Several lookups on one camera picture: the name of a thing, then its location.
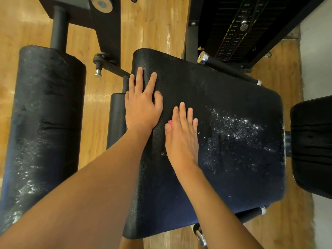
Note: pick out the person's left hand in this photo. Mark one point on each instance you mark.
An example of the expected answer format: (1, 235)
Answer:
(141, 109)

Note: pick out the person's left leg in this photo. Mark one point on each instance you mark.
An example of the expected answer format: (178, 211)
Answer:
(129, 242)

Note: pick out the person's left forearm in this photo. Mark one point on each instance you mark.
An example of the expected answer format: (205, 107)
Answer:
(78, 199)

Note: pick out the person's right hand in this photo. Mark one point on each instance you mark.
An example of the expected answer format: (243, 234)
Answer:
(181, 140)

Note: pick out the person's right forearm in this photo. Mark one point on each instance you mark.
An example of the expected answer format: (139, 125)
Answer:
(218, 215)

